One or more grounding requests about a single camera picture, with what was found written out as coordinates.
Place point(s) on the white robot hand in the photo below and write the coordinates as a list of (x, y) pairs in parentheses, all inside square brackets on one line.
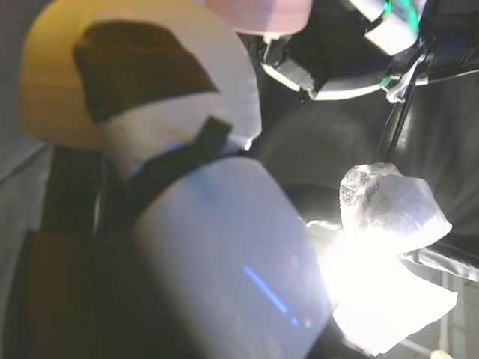
[(232, 261)]

